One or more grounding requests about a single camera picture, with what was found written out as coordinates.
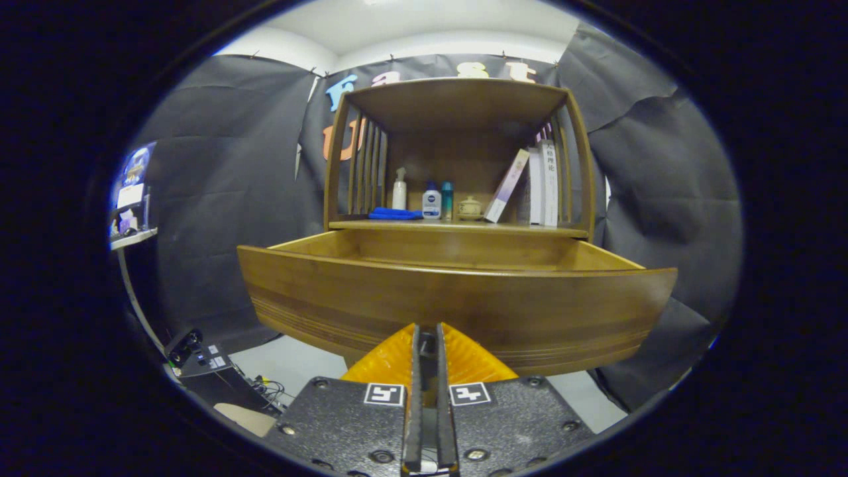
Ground wooden cabinet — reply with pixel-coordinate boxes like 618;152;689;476
323;78;596;240

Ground blue printed poster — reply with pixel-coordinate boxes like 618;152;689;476
118;143;157;189

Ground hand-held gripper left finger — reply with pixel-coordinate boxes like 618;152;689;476
265;323;425;477

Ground wooden drawer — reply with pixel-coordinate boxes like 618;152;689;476
237;229;678;377

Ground patterned cover white book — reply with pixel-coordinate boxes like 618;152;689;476
528;147;545;225

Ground pink purple book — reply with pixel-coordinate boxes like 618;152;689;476
484;148;531;224

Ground white book black lettering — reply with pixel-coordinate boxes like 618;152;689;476
540;139;559;227

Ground black floor cables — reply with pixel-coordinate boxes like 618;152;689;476
245;374;289;405

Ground black equipment box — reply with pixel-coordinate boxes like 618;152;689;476
166;329;282;415

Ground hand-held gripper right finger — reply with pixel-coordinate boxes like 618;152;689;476
434;323;597;477

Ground beige board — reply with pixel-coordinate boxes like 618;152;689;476
213;402;278;438

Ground wooden countertop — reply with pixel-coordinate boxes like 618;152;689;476
329;211;589;239

